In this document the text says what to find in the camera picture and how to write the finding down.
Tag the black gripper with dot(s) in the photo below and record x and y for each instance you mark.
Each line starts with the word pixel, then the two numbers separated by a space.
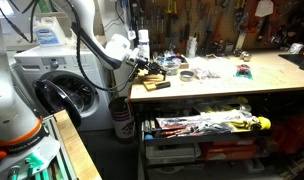
pixel 147 64

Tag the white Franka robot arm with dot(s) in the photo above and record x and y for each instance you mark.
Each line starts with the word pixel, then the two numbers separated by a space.
pixel 8 110

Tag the wooden chopping board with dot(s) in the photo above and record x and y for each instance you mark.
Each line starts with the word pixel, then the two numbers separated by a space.
pixel 148 86

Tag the clear plastic jar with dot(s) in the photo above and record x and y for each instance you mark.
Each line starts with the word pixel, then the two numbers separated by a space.
pixel 171 69

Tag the shallow wooden tray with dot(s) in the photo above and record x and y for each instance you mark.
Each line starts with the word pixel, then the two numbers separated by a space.
pixel 183 65

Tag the slim white bottle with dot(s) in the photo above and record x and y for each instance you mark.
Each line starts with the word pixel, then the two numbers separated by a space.
pixel 192 50

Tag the white hanging tag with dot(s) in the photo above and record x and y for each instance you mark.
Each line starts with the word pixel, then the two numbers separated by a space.
pixel 131 35

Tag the clear plastic bags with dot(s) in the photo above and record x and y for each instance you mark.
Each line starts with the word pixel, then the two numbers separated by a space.
pixel 205 71

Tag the striped waste bucket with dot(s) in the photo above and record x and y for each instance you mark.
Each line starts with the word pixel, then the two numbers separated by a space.
pixel 122 123

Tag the black tool drawer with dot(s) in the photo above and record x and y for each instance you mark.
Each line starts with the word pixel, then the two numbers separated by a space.
pixel 192 139

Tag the clear plastic storage bin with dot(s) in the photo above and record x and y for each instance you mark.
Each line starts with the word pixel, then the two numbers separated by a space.
pixel 172 154

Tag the red and green small item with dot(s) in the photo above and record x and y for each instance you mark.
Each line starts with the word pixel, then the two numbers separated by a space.
pixel 243 71

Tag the chrome round object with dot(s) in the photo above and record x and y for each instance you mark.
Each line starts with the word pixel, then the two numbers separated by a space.
pixel 246 56

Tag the red plastic case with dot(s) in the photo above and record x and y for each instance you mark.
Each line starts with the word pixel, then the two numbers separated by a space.
pixel 228 151

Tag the black washing machine door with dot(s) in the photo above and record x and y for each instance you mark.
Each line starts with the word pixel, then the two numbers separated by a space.
pixel 52 100

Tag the yellow power tool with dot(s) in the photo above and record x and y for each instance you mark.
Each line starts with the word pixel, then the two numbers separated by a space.
pixel 263 123

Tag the large white detergent jug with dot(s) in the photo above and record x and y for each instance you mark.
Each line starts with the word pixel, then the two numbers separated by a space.
pixel 47 35

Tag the black metal workbench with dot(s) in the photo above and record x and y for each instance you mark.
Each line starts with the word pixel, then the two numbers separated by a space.
pixel 275 100

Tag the white paper sheet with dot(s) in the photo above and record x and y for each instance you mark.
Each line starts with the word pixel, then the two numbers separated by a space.
pixel 263 8

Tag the white washing machine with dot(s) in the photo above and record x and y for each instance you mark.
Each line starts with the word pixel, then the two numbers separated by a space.
pixel 28 63

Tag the green container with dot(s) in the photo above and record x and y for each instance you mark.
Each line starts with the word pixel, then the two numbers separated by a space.
pixel 42 6

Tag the black tray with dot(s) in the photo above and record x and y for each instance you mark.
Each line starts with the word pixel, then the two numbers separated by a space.
pixel 295 60

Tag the white tape roll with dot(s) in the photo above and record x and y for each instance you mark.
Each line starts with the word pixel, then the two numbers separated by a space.
pixel 296 48

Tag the pegboard tool wall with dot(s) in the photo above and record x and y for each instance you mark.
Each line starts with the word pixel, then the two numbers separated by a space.
pixel 218 20

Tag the green mount bracket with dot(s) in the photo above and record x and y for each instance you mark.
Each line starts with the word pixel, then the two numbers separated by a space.
pixel 33 163

